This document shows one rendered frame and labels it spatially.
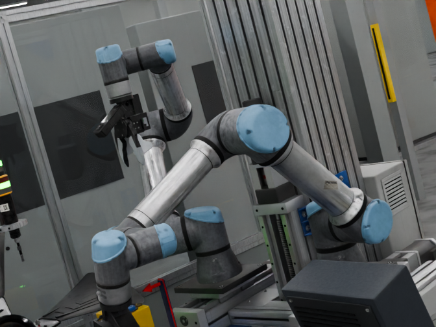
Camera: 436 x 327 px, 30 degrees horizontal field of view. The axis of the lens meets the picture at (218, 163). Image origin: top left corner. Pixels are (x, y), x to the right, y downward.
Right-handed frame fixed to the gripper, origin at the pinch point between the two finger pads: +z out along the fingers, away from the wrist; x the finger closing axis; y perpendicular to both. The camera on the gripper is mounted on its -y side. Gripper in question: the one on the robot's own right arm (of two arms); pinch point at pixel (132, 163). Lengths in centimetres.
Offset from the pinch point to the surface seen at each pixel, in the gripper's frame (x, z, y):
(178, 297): 45, 58, 29
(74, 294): -17.0, 25.6, -37.2
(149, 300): 45, 54, 18
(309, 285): -89, 25, -20
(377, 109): 369, 69, 513
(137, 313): -3.4, 41.6, -13.9
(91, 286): -17.6, 25.2, -32.3
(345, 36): 381, -14, 505
